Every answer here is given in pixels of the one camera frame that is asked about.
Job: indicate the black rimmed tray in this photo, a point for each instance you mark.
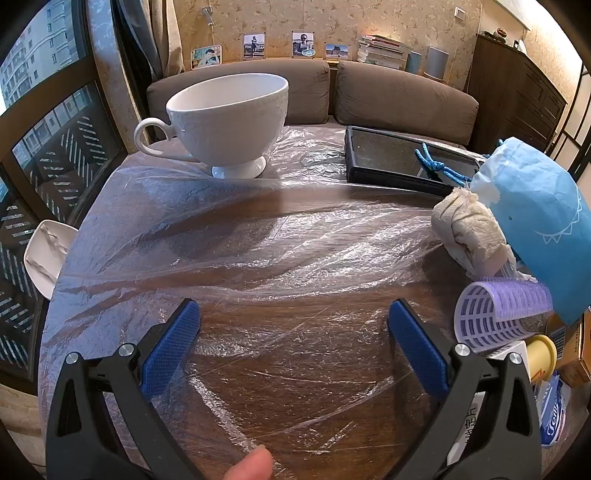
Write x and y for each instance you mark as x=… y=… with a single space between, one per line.
x=383 y=157

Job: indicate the white and blue medicine box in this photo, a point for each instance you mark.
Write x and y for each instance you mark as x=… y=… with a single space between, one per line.
x=468 y=424

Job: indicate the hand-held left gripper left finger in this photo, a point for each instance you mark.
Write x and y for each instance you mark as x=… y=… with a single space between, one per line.
x=171 y=346

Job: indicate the brown sofa cushion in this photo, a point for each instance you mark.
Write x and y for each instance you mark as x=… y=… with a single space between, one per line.
x=406 y=97
x=304 y=92

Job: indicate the rounded teal photo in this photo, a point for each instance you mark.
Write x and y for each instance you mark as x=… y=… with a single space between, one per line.
x=207 y=57

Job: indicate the person's left hand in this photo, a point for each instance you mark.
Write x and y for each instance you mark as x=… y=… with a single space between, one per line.
x=249 y=468

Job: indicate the purple hair roller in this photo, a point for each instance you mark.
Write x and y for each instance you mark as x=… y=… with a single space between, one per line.
x=489 y=314

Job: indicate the stack of books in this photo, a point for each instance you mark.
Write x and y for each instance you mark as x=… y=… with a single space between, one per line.
x=383 y=53

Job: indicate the blue and white tissue packet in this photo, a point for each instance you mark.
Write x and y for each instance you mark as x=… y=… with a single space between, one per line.
x=551 y=415

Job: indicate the building photo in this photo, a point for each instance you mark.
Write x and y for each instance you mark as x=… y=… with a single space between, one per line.
x=338 y=51

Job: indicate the white panel sliding door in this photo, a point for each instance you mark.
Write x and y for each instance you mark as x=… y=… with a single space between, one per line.
x=577 y=124

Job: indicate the beige curtain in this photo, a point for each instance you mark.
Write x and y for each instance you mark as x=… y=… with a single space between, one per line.
x=147 y=37

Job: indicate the white footed cup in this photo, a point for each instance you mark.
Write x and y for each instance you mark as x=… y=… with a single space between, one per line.
x=226 y=120

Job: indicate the grey cylinder speaker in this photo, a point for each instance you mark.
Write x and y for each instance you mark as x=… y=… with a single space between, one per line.
x=437 y=62

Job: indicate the white wall hook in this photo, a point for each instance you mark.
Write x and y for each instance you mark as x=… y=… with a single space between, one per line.
x=207 y=16

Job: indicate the yellow toy cup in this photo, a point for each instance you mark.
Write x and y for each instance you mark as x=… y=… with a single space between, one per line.
x=541 y=355

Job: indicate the brown cardboard box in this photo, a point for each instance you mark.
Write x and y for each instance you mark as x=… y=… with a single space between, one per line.
x=577 y=364

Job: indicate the white chair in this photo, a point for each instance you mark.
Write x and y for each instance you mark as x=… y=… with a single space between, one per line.
x=48 y=258

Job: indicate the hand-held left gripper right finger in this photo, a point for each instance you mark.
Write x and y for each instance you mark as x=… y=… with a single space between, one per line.
x=415 y=341

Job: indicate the dark wooden cabinet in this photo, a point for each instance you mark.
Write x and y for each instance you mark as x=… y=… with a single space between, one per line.
x=517 y=101

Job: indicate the small wall photo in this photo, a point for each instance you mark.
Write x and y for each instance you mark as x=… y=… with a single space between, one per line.
x=255 y=46
x=304 y=44

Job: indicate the white wall switch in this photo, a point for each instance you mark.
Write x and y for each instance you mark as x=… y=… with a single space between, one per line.
x=460 y=13

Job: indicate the dark framed window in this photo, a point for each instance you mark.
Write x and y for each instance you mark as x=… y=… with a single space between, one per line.
x=27 y=55

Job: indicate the crumpled white tissue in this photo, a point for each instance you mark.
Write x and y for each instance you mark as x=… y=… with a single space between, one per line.
x=466 y=230

